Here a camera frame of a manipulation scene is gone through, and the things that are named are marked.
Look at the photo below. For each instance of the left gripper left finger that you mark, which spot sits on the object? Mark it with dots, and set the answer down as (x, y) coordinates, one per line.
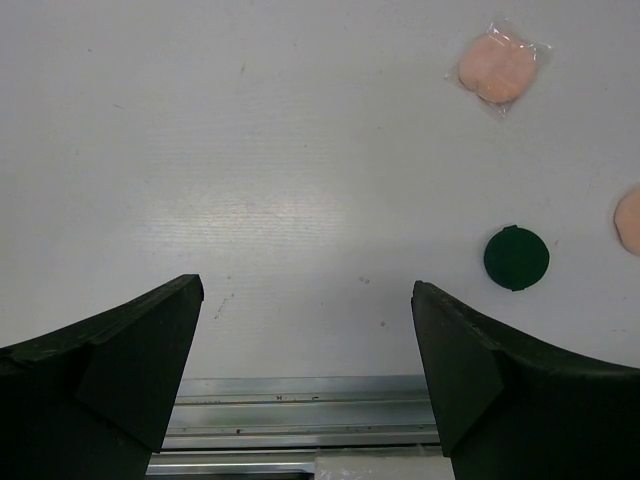
(93, 400)

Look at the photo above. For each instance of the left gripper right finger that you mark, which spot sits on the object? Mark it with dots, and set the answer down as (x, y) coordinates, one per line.
(510, 406)

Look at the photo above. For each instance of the bare peach makeup puff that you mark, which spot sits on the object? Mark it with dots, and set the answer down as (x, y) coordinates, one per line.
(627, 221)

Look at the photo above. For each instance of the wrapped peach makeup puff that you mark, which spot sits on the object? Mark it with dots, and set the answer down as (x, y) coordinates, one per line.
(499, 66)

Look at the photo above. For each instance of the dark green round compact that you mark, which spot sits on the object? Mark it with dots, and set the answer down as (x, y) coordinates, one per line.
(516, 258)

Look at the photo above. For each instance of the aluminium frame rail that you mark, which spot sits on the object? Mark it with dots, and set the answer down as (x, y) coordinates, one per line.
(373, 427)

